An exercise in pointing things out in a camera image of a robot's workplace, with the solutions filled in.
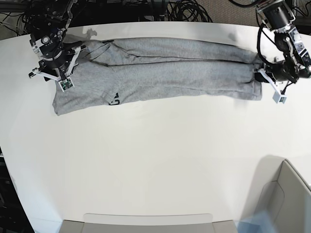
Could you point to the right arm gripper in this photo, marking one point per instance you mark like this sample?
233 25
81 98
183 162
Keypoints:
56 62

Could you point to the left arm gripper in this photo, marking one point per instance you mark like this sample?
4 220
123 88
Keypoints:
285 70

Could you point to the grey T-shirt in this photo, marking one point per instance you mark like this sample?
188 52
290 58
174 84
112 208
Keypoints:
118 71

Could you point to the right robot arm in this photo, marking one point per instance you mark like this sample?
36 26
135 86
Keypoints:
50 23

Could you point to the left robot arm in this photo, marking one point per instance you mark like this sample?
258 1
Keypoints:
278 18

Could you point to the blue translucent object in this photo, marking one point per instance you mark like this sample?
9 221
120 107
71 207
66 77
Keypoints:
260 222

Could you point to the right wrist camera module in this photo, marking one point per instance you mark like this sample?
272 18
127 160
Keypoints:
65 84

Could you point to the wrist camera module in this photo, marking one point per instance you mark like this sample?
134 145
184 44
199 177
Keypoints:
278 97
65 84

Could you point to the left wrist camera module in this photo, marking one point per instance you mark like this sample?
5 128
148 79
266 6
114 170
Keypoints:
278 97

